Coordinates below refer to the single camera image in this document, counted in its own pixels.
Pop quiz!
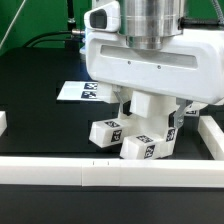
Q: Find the white chair seat plate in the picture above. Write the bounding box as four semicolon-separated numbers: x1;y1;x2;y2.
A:
117;111;178;158

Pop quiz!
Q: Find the white fence front wall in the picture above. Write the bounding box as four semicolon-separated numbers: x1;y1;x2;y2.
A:
0;156;224;188

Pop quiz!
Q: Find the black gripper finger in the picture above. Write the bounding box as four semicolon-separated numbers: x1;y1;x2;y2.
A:
113;86;131;115
169;98;192;129

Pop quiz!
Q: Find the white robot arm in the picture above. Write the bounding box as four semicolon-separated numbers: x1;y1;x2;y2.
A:
84;0;224;105

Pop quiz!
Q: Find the white fence wall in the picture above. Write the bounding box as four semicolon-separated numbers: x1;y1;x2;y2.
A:
0;156;224;188
198;116;224;161
0;111;7;136

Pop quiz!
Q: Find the white fence right wall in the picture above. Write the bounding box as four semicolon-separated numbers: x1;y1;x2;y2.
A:
198;116;224;161

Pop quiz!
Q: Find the black cable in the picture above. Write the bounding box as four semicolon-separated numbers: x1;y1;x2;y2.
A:
24;29;87;48

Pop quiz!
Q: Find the white chair backrest frame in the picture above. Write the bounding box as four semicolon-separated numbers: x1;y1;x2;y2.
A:
97;82;178;118

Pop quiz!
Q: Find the white marker base plate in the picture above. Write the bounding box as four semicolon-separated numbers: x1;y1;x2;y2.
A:
57;81;98;101

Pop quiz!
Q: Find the white fence left wall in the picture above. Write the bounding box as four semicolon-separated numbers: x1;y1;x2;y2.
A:
0;111;7;136

